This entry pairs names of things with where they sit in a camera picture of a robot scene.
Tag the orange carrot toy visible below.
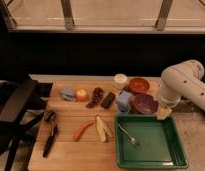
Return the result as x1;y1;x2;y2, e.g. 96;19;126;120
73;121;94;142

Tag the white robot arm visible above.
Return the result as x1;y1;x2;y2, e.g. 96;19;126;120
156;60;205;112

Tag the purple bowl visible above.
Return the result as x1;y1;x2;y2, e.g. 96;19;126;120
132;93;159;114

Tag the red bowl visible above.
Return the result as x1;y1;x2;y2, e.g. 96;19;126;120
129;77;150;93

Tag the green plastic tray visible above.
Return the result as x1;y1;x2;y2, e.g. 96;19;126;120
114;114;189;169

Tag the blue cup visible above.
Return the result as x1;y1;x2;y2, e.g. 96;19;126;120
116;91;132;113

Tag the metal spoon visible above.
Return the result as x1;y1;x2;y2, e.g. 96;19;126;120
117;124;140;146

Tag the white cup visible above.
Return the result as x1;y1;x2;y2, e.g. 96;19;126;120
114;74;127;89

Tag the dark brown block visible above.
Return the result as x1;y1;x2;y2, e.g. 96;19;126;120
101;92;115;109

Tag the red brown food toy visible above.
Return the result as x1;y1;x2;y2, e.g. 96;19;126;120
86;87;104;108

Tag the orange round fruit toy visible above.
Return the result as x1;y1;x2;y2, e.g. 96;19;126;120
76;89;88;102

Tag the wooden cutting board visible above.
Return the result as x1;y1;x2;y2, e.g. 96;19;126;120
28;80;125;171

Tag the blue grey cloth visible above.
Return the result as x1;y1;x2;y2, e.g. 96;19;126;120
60;87;76;101

